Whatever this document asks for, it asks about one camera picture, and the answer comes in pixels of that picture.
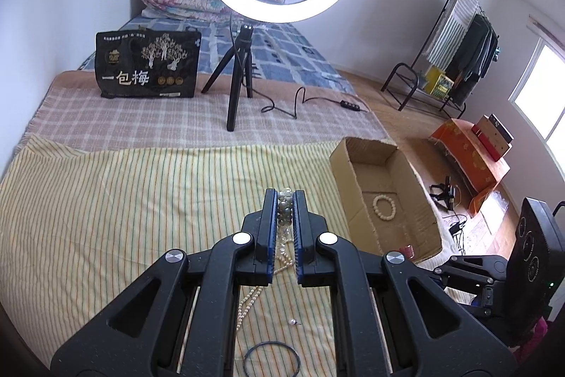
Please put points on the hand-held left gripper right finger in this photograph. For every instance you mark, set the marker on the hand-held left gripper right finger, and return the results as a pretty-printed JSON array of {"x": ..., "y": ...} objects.
[{"x": 298, "y": 244}]

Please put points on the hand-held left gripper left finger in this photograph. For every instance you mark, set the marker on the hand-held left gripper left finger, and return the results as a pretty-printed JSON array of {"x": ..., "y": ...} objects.
[{"x": 270, "y": 235}]

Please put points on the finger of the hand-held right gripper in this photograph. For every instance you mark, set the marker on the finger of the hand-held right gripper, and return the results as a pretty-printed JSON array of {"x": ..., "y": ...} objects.
[
  {"x": 487, "y": 304},
  {"x": 472, "y": 271}
]

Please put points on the small pearl earring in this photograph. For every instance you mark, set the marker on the small pearl earring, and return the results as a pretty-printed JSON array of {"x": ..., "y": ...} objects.
[{"x": 291, "y": 322}]

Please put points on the cardboard box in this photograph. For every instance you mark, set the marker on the cardboard box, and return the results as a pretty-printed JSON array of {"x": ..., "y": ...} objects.
[{"x": 348, "y": 182}]

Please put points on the pink cloth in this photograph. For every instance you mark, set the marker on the pink cloth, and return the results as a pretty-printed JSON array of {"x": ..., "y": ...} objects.
[{"x": 536, "y": 333}]

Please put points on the small red item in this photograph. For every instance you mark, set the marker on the small red item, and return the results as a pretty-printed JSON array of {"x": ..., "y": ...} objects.
[{"x": 406, "y": 250}]

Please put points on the small black stand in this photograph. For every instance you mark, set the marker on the small black stand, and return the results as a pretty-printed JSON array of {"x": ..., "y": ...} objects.
[{"x": 446, "y": 191}]

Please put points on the orange cloth covered box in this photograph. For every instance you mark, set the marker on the orange cloth covered box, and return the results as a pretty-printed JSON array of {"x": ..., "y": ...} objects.
[{"x": 468, "y": 160}]

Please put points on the tan and red box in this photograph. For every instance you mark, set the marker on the tan and red box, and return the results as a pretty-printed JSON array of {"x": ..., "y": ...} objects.
[{"x": 485, "y": 143}]

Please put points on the dark flat box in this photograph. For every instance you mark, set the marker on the dark flat box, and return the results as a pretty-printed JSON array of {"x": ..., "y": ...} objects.
[{"x": 501, "y": 127}]

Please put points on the black tripod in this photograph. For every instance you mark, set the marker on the black tripod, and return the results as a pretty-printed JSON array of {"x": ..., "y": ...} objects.
[{"x": 235, "y": 94}]

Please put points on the window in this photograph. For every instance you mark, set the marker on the window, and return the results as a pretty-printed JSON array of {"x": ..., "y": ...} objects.
[{"x": 538, "y": 94}]

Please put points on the yellow striped cloth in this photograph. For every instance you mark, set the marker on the yellow striped cloth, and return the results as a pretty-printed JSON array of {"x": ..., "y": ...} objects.
[{"x": 110, "y": 204}]

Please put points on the brown plaid blanket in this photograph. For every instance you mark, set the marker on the brown plaid blanket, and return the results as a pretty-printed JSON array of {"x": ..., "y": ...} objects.
[{"x": 132, "y": 116}]

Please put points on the yellow crate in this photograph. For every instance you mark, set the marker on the yellow crate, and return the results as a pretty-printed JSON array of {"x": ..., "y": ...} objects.
[{"x": 437, "y": 81}]

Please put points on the small blue cloth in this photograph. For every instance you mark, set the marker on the small blue cloth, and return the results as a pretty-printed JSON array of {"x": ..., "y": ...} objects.
[{"x": 498, "y": 52}]

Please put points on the black printed bag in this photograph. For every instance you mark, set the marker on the black printed bag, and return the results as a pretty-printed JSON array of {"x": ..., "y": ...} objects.
[{"x": 145, "y": 68}]

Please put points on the dark hanging clothes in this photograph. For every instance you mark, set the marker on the dark hanging clothes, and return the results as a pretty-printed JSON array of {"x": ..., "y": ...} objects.
[{"x": 474, "y": 50}]

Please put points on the window roller blind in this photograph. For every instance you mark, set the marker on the window roller blind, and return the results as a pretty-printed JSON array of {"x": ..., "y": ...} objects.
[{"x": 545, "y": 30}]

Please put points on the striped hanging cloth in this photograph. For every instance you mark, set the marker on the striped hanging cloth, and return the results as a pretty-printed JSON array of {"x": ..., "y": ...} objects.
[{"x": 454, "y": 23}]

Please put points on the black clothes rack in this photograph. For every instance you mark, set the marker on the black clothes rack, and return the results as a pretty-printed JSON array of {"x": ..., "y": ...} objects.
[{"x": 439, "y": 12}]

